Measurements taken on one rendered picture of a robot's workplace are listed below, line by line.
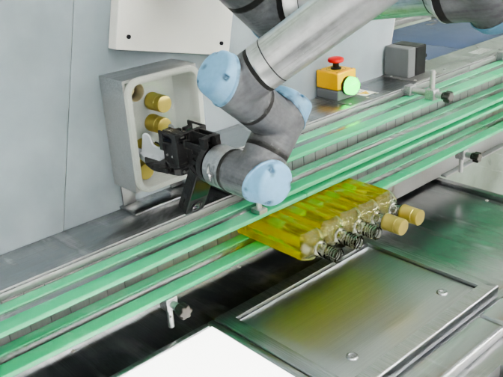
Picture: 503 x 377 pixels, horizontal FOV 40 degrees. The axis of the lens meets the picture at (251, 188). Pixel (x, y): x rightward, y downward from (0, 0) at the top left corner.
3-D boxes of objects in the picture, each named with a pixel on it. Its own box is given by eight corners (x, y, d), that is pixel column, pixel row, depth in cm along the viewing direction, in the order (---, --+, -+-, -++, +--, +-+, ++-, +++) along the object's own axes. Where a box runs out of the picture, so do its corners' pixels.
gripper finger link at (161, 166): (156, 149, 132) (189, 158, 127) (157, 158, 132) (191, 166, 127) (138, 158, 128) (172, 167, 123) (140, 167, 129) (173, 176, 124)
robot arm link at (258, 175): (304, 170, 113) (281, 217, 112) (257, 155, 121) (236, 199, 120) (277, 150, 108) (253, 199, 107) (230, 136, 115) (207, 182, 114)
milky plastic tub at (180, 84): (114, 185, 138) (139, 197, 132) (99, 75, 129) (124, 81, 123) (183, 161, 148) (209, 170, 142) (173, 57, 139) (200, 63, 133)
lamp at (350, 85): (340, 96, 168) (350, 98, 166) (340, 78, 166) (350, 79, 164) (352, 91, 171) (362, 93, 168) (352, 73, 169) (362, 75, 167)
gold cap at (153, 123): (143, 115, 136) (156, 120, 133) (158, 111, 138) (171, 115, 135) (145, 132, 137) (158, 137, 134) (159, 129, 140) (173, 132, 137)
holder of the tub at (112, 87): (117, 208, 140) (139, 219, 135) (98, 75, 129) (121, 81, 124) (184, 182, 150) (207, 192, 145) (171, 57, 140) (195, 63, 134)
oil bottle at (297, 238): (236, 233, 147) (311, 266, 132) (234, 209, 145) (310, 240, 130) (255, 224, 150) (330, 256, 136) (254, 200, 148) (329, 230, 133)
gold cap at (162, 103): (143, 93, 135) (156, 97, 132) (158, 90, 137) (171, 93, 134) (144, 111, 136) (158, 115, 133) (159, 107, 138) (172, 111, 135)
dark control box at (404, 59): (382, 74, 189) (408, 78, 184) (382, 45, 186) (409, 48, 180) (400, 68, 194) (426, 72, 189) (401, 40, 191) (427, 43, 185)
